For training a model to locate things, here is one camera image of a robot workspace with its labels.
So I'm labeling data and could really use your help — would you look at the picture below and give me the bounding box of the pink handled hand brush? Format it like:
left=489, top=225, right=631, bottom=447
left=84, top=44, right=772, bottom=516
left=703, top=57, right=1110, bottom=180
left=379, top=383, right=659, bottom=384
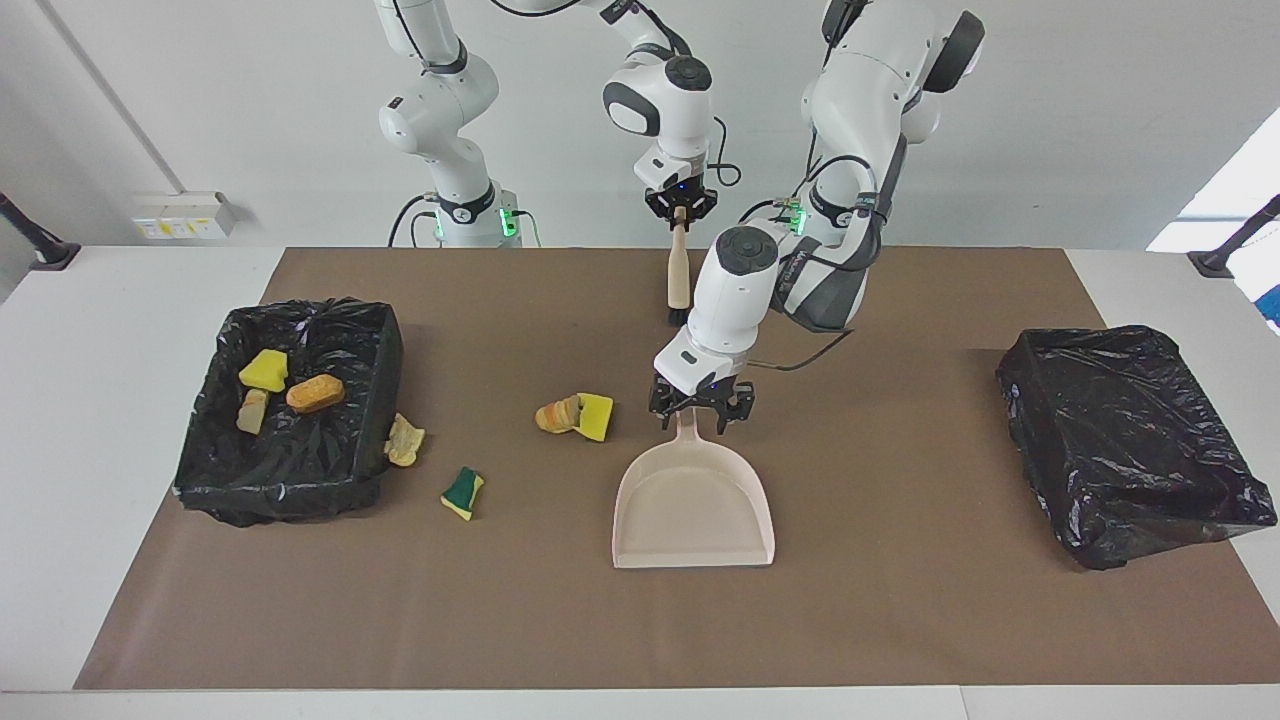
left=667, top=205, right=693, bottom=328

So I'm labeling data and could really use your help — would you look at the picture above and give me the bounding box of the plain yellow sponge piece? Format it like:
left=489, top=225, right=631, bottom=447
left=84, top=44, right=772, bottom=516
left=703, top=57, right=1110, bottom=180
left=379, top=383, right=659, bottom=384
left=238, top=348, right=291, bottom=393
left=575, top=392, right=615, bottom=444

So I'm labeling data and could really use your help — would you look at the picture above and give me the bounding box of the orange striped sponge chunk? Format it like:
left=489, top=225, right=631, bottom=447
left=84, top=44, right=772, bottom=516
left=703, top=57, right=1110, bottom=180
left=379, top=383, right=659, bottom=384
left=535, top=395, right=583, bottom=435

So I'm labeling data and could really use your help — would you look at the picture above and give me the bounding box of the pink plastic dustpan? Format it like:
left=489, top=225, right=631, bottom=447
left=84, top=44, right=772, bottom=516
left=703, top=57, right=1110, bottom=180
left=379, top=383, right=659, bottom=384
left=612, top=405, right=777, bottom=570

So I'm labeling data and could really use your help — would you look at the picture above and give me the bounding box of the green and yellow sponge piece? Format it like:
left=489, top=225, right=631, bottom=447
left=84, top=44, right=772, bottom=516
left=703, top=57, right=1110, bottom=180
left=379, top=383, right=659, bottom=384
left=440, top=466, right=486, bottom=523

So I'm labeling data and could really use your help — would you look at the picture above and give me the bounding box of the brown bread shaped sponge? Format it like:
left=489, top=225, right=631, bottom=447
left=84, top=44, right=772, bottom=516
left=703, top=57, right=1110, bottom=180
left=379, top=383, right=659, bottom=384
left=286, top=374, right=346, bottom=415

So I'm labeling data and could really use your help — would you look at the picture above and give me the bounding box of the bin lined with black bag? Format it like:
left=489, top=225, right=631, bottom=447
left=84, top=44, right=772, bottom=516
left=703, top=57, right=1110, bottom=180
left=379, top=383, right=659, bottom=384
left=173, top=296, right=405, bottom=528
left=995, top=324, right=1279, bottom=572

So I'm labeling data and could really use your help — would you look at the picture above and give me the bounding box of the brown paper table mat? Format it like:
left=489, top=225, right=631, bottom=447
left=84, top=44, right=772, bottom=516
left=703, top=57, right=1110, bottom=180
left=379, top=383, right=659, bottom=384
left=73, top=247, right=1280, bottom=691

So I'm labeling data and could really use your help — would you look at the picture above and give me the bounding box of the white and blue object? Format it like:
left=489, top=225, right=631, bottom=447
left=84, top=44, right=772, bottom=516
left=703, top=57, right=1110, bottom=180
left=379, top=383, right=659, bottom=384
left=1226, top=236, right=1280, bottom=335

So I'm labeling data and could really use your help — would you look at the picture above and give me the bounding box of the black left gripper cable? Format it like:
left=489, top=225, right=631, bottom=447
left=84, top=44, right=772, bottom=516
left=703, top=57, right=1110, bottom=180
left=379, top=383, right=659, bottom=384
left=745, top=328, right=857, bottom=374

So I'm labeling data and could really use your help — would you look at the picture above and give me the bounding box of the black arm base cable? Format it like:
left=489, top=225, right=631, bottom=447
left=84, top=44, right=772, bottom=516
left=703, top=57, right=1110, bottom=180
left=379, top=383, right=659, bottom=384
left=388, top=193, right=443, bottom=248

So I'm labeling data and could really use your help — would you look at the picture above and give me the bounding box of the white wall socket box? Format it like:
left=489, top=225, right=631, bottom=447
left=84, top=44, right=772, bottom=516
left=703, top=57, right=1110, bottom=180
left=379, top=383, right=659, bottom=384
left=131, top=191, right=239, bottom=241

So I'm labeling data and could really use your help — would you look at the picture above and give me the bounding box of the black camera stand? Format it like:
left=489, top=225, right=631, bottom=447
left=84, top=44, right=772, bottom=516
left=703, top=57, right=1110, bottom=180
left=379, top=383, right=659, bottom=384
left=1187, top=194, right=1280, bottom=279
left=0, top=192, right=82, bottom=272

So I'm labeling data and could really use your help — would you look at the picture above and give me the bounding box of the white wall conduit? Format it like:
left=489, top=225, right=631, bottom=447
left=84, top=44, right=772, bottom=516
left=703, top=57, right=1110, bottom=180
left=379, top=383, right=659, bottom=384
left=38, top=0, right=187, bottom=197

